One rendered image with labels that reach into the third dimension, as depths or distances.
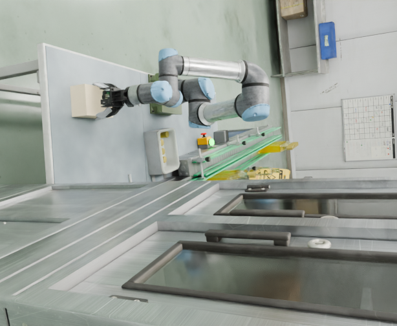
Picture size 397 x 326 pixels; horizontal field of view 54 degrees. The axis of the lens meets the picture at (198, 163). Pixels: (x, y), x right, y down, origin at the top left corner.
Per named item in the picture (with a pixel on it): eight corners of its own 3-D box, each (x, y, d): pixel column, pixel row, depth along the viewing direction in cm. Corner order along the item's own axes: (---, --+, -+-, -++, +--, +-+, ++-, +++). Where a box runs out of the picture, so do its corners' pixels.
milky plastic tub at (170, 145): (149, 175, 200) (164, 174, 196) (143, 132, 196) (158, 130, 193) (166, 168, 215) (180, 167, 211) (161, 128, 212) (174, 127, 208)
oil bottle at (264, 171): (244, 174, 292) (278, 174, 280) (244, 167, 292) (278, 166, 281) (246, 175, 297) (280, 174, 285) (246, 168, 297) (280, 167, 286)
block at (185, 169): (178, 176, 214) (189, 176, 211) (176, 160, 213) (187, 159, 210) (181, 175, 218) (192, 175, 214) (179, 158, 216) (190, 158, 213)
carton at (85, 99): (70, 86, 152) (85, 83, 149) (97, 90, 167) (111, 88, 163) (72, 116, 153) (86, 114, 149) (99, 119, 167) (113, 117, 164)
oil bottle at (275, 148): (258, 153, 327) (291, 151, 314) (257, 147, 326) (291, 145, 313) (260, 152, 332) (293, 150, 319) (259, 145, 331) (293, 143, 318)
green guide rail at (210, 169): (193, 176, 215) (206, 176, 212) (193, 174, 215) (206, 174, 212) (273, 136, 370) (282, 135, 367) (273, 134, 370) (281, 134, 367)
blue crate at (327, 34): (318, 23, 662) (332, 20, 652) (322, 25, 697) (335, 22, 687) (321, 59, 673) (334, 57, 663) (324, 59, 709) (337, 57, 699)
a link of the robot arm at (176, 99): (183, 79, 155) (169, 74, 145) (184, 107, 154) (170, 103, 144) (167, 81, 158) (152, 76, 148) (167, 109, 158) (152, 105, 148)
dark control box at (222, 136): (214, 143, 276) (225, 142, 273) (213, 131, 275) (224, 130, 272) (218, 141, 284) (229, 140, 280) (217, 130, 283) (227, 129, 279)
